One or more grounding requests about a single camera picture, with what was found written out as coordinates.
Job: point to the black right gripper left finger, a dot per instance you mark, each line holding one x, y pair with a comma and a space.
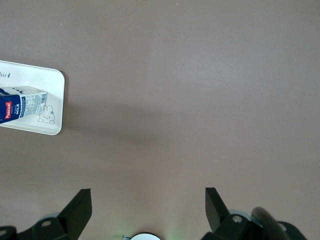
75, 215

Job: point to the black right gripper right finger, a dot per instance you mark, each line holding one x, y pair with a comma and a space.
217, 215

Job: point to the blue white milk carton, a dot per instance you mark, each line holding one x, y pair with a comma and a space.
22, 105

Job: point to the brown table cover mat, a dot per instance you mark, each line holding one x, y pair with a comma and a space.
175, 100

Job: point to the cream rabbit print tray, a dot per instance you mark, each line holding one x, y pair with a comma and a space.
53, 82

